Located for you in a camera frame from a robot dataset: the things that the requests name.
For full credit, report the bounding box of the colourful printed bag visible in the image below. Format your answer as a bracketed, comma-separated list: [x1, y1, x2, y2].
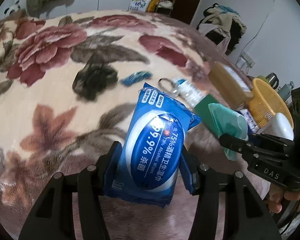
[128, 0, 152, 12]

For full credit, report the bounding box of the white tissue packet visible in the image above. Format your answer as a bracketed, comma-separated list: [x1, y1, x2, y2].
[173, 78, 207, 108]

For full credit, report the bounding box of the blue small sachet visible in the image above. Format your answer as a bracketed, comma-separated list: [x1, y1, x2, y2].
[120, 71, 152, 87]

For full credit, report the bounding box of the panda plush toy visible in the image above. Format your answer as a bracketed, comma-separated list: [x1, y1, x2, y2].
[4, 0, 21, 18]

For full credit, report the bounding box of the brown cardboard box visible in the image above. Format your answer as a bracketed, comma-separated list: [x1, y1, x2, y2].
[208, 62, 254, 110]

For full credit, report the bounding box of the pile of clothes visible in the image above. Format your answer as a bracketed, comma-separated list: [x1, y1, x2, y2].
[196, 3, 247, 55]

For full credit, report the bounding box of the green scouring pad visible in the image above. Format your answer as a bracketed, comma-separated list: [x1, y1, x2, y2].
[193, 94, 218, 137]

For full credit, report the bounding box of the black pearl hair tie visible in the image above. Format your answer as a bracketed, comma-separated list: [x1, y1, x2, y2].
[157, 77, 179, 96]

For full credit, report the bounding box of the grey thermos flask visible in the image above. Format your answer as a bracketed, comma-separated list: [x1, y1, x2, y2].
[278, 81, 294, 106]

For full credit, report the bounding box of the blue alcohol wipes pack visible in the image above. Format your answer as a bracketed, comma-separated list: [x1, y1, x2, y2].
[104, 83, 201, 208]

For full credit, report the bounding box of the yellow plastic basket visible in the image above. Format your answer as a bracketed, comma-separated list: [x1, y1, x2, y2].
[248, 78, 294, 128]

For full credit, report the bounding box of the black sheer scrunchie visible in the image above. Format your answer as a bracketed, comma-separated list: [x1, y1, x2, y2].
[72, 54, 118, 101]

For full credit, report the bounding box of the blue white tissue pack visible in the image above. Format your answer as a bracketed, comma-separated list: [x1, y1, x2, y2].
[238, 108, 260, 133]

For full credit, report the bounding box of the floral plush blanket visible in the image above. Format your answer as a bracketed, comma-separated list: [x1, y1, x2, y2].
[0, 9, 273, 240]

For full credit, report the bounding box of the right hand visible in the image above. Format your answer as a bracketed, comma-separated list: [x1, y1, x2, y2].
[268, 182, 300, 214]

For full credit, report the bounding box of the electric kettle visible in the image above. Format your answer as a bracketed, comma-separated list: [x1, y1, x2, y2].
[266, 72, 279, 89]

